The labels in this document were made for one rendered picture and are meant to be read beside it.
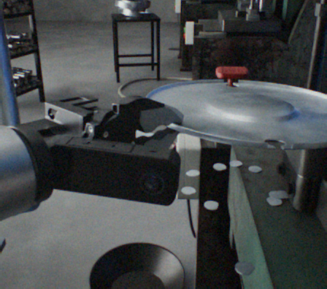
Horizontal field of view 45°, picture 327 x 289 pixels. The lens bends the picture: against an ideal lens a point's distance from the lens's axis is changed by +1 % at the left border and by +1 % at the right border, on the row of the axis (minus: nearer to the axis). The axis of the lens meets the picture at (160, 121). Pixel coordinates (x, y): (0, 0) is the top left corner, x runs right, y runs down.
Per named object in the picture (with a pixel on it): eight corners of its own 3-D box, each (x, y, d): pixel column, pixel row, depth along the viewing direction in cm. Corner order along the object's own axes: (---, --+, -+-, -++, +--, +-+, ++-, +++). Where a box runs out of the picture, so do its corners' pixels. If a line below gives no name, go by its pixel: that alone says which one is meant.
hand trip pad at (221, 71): (215, 105, 88) (217, 72, 85) (214, 96, 93) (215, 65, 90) (247, 105, 87) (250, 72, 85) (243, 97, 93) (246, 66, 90)
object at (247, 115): (314, 87, 68) (314, 82, 68) (420, 155, 41) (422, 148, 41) (147, 81, 68) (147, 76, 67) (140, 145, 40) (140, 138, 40)
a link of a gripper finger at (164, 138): (153, 112, 51) (99, 126, 44) (190, 123, 48) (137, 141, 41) (152, 134, 52) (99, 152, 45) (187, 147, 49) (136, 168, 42)
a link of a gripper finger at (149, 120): (154, 87, 50) (99, 99, 43) (191, 96, 46) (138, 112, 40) (153, 109, 51) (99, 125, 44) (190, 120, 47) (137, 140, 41)
